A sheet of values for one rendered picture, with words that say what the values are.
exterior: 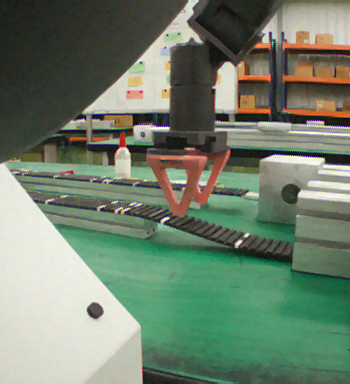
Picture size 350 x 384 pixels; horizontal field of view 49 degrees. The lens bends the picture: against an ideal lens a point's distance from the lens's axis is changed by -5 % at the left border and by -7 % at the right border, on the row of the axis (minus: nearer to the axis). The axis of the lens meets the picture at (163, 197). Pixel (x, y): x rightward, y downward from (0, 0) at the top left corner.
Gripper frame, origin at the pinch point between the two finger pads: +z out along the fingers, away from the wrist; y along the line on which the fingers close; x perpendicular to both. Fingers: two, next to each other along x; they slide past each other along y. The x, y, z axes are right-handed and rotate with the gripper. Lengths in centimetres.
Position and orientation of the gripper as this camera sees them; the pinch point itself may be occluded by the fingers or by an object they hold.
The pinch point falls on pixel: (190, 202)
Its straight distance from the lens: 51.6
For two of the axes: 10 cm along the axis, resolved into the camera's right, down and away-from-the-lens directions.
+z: -0.1, 9.8, 2.0
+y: 4.2, -1.7, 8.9
